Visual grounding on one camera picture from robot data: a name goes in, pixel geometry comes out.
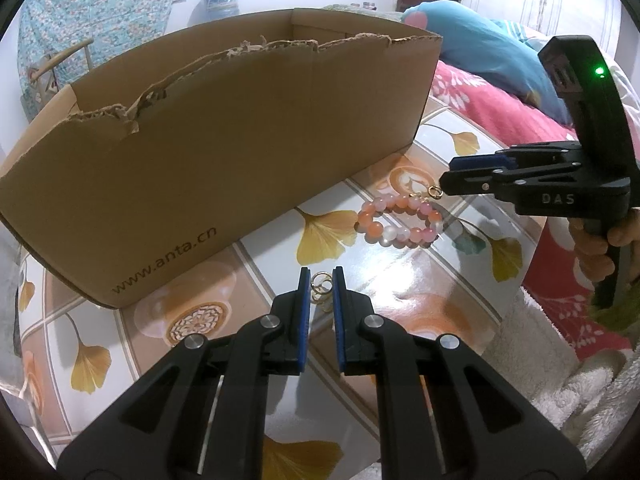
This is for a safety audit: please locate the person's right hand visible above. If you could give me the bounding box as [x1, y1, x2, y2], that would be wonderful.
[570, 210, 640, 285]

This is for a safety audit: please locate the blue pillow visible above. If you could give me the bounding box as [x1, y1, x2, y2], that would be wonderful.
[402, 1, 576, 126]

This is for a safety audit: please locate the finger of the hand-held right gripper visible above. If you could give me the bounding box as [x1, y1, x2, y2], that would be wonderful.
[450, 142, 583, 171]
[440, 160, 586, 196]

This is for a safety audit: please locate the white wardrobe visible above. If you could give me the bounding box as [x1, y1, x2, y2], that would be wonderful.
[462, 0, 631, 91]

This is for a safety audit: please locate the pink floral blanket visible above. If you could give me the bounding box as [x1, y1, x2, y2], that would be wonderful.
[432, 25, 640, 361]

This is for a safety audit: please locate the pink orange bead bracelet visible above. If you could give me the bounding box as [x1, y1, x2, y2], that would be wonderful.
[356, 186, 444, 250]

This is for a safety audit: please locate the teal floral hanging cloth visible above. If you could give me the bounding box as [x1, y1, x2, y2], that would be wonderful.
[17, 0, 188, 121]

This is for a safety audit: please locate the person's right forearm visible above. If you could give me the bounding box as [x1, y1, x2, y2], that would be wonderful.
[587, 300, 640, 338]

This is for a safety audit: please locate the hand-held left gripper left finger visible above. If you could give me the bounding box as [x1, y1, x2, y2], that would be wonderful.
[57, 267, 312, 480]

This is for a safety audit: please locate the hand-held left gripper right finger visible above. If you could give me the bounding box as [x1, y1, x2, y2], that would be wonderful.
[331, 267, 586, 480]

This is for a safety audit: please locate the gold ring keychain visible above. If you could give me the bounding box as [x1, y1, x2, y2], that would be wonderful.
[310, 272, 335, 312]

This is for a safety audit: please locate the blue water jug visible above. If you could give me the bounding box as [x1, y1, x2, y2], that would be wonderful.
[201, 0, 241, 17]

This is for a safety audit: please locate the ginkgo leaf patterned tablecloth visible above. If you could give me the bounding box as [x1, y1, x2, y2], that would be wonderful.
[10, 95, 551, 480]

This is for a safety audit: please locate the wooden chair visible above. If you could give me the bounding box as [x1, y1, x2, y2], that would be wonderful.
[27, 37, 96, 106]

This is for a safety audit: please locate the brown cardboard box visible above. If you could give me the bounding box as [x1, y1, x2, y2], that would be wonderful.
[0, 7, 443, 310]

